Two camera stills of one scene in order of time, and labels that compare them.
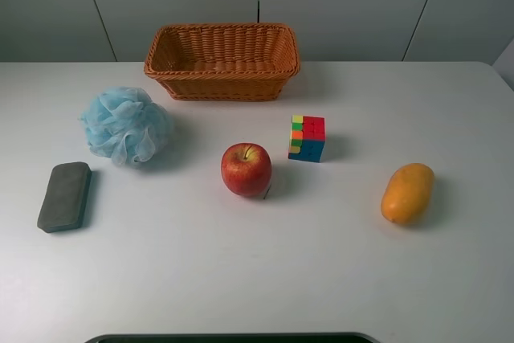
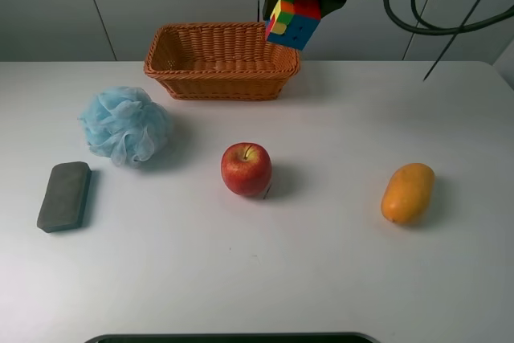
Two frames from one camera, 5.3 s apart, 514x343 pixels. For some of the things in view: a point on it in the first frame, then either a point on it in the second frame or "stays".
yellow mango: [407, 193] stays
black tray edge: [232, 338] stays
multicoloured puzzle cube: [307, 138] -> [294, 18]
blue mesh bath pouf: [124, 124] stays
